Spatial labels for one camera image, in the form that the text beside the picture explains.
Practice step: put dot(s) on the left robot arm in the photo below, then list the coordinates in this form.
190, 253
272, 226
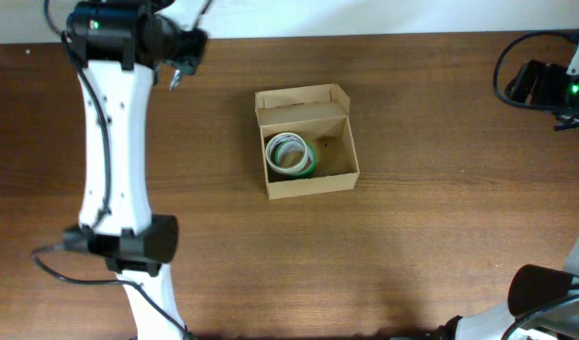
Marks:
117, 48

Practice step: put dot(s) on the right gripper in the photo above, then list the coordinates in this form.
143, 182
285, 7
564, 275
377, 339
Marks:
526, 82

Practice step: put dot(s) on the blue ballpoint pen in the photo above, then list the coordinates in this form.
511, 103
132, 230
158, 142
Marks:
176, 80

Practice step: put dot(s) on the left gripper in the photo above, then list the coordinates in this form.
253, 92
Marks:
190, 50

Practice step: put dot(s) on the green tape roll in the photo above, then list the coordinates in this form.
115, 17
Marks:
312, 163

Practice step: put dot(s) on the brown cardboard box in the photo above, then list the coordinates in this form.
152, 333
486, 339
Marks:
320, 115

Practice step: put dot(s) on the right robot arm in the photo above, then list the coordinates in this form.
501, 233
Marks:
542, 303

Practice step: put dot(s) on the beige masking tape roll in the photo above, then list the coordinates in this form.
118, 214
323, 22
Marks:
276, 141

